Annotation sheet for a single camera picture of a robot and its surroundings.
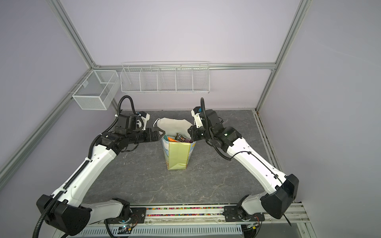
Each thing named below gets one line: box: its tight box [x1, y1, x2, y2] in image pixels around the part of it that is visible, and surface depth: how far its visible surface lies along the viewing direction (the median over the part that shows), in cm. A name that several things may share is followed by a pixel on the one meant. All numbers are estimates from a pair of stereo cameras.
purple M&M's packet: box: [174, 132, 193, 144], surface depth 88 cm
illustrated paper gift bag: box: [153, 117, 197, 171], surface depth 81 cm
